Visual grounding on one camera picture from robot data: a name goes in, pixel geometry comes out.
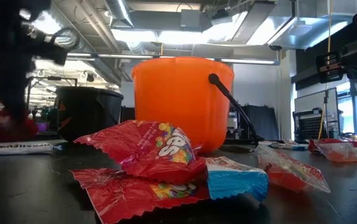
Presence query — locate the yellow hanging cable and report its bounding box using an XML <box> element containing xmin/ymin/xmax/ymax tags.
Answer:
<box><xmin>317</xmin><ymin>0</ymin><xmax>334</xmax><ymax>140</ymax></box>

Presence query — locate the black metal stand frame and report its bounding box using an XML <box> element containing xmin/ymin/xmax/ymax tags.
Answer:
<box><xmin>25</xmin><ymin>75</ymin><xmax>79</xmax><ymax>110</ymax></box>

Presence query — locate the black pegboard rack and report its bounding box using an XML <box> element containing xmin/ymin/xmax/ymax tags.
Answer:
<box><xmin>293</xmin><ymin>108</ymin><xmax>327</xmax><ymax>140</ymax></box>

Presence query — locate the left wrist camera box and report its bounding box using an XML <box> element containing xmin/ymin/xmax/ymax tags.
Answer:
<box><xmin>31</xmin><ymin>40</ymin><xmax>70</xmax><ymax>67</ymax></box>

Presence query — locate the clear packet red candy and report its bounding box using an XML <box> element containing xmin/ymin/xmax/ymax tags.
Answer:
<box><xmin>254</xmin><ymin>143</ymin><xmax>331</xmax><ymax>194</ymax></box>

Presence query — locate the clear packet orange candy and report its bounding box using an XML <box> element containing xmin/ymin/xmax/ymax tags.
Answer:
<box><xmin>314</xmin><ymin>141</ymin><xmax>357</xmax><ymax>163</ymax></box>

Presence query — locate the orange pumpkin bucket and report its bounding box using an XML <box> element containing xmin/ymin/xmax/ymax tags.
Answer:
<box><xmin>131</xmin><ymin>56</ymin><xmax>259</xmax><ymax>154</ymax></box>

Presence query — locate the black partition panel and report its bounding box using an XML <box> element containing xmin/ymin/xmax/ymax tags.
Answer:
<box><xmin>242</xmin><ymin>104</ymin><xmax>280</xmax><ymax>141</ymax></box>

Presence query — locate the silver ventilation duct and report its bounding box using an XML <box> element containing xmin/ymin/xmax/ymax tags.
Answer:
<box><xmin>106</xmin><ymin>0</ymin><xmax>135</xmax><ymax>29</ymax></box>

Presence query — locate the grey ceiling box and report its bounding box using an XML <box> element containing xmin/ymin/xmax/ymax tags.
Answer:
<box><xmin>180</xmin><ymin>9</ymin><xmax>202</xmax><ymax>30</ymax></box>

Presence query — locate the red Skittles candy packet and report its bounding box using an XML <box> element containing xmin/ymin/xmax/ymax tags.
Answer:
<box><xmin>0</xmin><ymin>108</ymin><xmax>39</xmax><ymax>144</ymax></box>
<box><xmin>71</xmin><ymin>167</ymin><xmax>211</xmax><ymax>224</ymax></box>
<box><xmin>74</xmin><ymin>119</ymin><xmax>209</xmax><ymax>185</ymax></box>

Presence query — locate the black pumpkin bucket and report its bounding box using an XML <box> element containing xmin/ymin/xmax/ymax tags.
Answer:
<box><xmin>55</xmin><ymin>86</ymin><xmax>125</xmax><ymax>142</ymax></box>

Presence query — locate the long white candy bar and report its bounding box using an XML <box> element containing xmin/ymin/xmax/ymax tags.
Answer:
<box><xmin>0</xmin><ymin>142</ymin><xmax>54</xmax><ymax>156</ymax></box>

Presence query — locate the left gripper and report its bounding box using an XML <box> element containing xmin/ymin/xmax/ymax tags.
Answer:
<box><xmin>0</xmin><ymin>34</ymin><xmax>32</xmax><ymax>123</ymax></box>

